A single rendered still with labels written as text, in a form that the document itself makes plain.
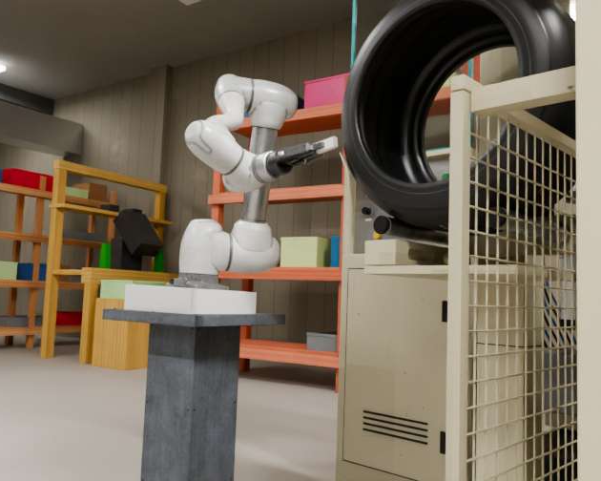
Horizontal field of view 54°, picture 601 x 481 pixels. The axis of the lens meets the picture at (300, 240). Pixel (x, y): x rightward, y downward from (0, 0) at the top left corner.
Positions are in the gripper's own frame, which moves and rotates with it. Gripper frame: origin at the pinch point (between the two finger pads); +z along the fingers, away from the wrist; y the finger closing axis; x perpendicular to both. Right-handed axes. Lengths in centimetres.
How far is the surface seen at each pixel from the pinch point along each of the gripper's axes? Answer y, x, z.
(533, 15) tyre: -12, -5, 64
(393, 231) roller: -6.9, 29.8, 24.0
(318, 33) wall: 340, -285, -280
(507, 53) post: 27, -19, 43
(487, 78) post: 27.2, -14.4, 36.4
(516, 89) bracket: -58, 29, 76
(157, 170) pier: 295, -186, -526
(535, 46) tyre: -12, 1, 64
